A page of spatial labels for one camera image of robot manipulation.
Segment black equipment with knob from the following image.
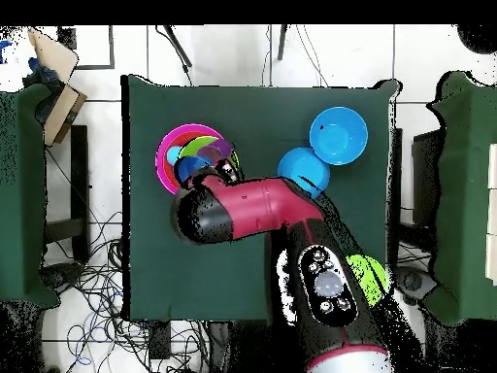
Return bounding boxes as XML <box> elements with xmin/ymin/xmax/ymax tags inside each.
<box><xmin>40</xmin><ymin>261</ymin><xmax>84</xmax><ymax>294</ymax></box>

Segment large pink plastic bowl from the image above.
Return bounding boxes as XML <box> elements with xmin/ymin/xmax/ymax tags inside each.
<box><xmin>155</xmin><ymin>122</ymin><xmax>226</xmax><ymax>195</ymax></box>

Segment black power strip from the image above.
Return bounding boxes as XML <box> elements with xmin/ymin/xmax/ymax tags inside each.
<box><xmin>149</xmin><ymin>321</ymin><xmax>173</xmax><ymax>361</ymax></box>

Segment white box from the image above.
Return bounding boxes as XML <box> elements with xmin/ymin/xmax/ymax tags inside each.
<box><xmin>486</xmin><ymin>143</ymin><xmax>497</xmax><ymax>287</ymax></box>

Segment cardboard box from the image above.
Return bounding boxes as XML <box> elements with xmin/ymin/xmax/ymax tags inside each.
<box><xmin>26</xmin><ymin>27</ymin><xmax>88</xmax><ymax>148</ymax></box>

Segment tangled black floor cables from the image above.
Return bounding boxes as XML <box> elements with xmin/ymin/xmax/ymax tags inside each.
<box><xmin>42</xmin><ymin>209</ymin><xmax>213</xmax><ymax>373</ymax></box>

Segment grey chair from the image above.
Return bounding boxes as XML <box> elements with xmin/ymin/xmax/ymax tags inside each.
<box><xmin>395</xmin><ymin>265</ymin><xmax>437</xmax><ymax>307</ymax></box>

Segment blue cable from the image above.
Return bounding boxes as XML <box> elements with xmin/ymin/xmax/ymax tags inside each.
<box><xmin>66</xmin><ymin>287</ymin><xmax>125</xmax><ymax>368</ymax></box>

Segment small dark blue bowl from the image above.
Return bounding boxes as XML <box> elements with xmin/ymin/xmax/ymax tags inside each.
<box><xmin>173</xmin><ymin>154</ymin><xmax>215</xmax><ymax>187</ymax></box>

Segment dark green tablecloth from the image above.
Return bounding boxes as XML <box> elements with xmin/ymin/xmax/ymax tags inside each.
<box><xmin>0</xmin><ymin>83</ymin><xmax>60</xmax><ymax>309</ymax></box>
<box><xmin>420</xmin><ymin>71</ymin><xmax>497</xmax><ymax>327</ymax></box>
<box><xmin>120</xmin><ymin>74</ymin><xmax>401</xmax><ymax>322</ymax></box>

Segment light blue plastic bowl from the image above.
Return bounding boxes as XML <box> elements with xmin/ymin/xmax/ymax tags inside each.
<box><xmin>309</xmin><ymin>106</ymin><xmax>369</xmax><ymax>167</ymax></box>
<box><xmin>276</xmin><ymin>146</ymin><xmax>332</xmax><ymax>199</ymax></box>

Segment blue cloth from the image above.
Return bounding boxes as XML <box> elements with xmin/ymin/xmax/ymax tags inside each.
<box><xmin>21</xmin><ymin>56</ymin><xmax>64</xmax><ymax>89</ymax></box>

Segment black tripod leg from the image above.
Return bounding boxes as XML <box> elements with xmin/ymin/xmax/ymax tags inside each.
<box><xmin>154</xmin><ymin>24</ymin><xmax>194</xmax><ymax>87</ymax></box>
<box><xmin>276</xmin><ymin>23</ymin><xmax>289</xmax><ymax>62</ymax></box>

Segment purple plastic cup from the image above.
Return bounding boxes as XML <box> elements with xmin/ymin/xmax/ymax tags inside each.
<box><xmin>195</xmin><ymin>138</ymin><xmax>234</xmax><ymax>165</ymax></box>

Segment black metal stand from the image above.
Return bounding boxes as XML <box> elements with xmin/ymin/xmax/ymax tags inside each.
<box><xmin>44</xmin><ymin>124</ymin><xmax>91</xmax><ymax>265</ymax></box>

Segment green plastic bowl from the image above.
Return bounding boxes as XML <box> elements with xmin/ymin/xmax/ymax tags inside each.
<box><xmin>178</xmin><ymin>135</ymin><xmax>242</xmax><ymax>180</ymax></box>
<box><xmin>346</xmin><ymin>254</ymin><xmax>391</xmax><ymax>308</ymax></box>

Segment orange plastic bowl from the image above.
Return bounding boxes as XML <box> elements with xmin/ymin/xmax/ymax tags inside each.
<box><xmin>162</xmin><ymin>130</ymin><xmax>224</xmax><ymax>191</ymax></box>

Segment black rectangular object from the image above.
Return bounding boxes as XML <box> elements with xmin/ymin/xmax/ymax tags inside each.
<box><xmin>411</xmin><ymin>129</ymin><xmax>445</xmax><ymax>227</ymax></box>

